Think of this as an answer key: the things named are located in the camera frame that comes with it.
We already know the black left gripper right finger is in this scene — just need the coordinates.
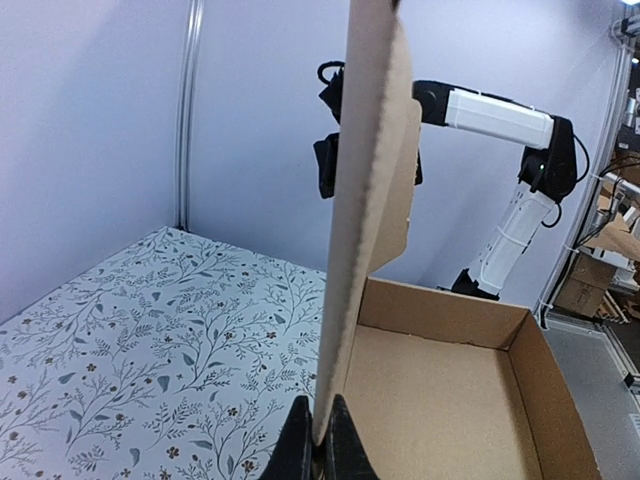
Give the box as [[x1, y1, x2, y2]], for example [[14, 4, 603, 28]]
[[324, 394, 379, 480]]

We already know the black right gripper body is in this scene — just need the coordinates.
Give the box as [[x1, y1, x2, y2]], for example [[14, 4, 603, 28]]
[[312, 132, 424, 200]]

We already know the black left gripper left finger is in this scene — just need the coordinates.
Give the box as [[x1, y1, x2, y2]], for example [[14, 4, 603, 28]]
[[259, 395, 313, 480]]

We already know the brown cardboard box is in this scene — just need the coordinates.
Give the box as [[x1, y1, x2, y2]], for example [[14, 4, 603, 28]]
[[313, 1, 601, 479]]

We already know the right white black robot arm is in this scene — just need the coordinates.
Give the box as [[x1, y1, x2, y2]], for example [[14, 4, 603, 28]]
[[383, 126, 577, 306]]

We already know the white floral table cloth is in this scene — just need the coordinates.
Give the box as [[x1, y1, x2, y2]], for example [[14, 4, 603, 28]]
[[1, 227, 326, 479]]

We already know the stacked cardboard boxes background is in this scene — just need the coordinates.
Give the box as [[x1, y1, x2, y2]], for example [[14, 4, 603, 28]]
[[552, 193, 639, 324]]

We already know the right aluminium corner post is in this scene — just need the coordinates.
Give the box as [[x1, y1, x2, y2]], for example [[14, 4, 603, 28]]
[[174, 0, 207, 231]]

